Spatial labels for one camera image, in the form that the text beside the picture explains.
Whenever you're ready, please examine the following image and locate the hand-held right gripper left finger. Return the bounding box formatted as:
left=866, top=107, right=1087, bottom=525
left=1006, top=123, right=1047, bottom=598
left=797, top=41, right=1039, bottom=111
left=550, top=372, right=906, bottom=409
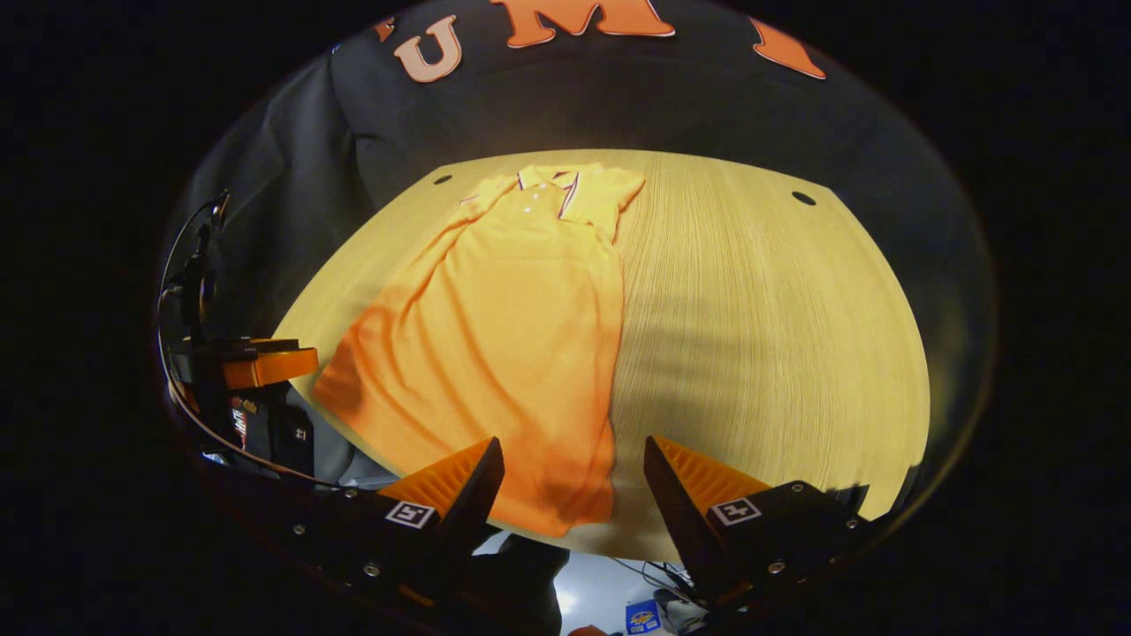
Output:
left=265, top=436, right=506, bottom=610

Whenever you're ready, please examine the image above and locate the orange T-shirt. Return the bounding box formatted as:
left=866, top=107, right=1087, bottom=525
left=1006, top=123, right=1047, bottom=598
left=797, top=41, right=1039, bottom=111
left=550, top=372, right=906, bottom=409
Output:
left=311, top=163, right=646, bottom=540

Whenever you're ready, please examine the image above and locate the black cable bundle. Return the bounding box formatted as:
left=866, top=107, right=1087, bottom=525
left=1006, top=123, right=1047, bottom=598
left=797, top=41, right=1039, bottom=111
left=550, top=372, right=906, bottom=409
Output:
left=610, top=556, right=699, bottom=602

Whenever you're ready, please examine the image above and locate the black backdrop cloth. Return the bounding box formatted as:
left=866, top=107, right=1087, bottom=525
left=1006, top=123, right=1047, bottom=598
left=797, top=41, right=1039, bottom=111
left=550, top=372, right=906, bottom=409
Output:
left=163, top=0, right=995, bottom=496

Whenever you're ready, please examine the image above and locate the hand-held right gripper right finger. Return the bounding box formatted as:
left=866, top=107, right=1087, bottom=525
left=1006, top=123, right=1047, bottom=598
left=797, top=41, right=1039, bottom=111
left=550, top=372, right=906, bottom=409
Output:
left=643, top=435, right=884, bottom=619

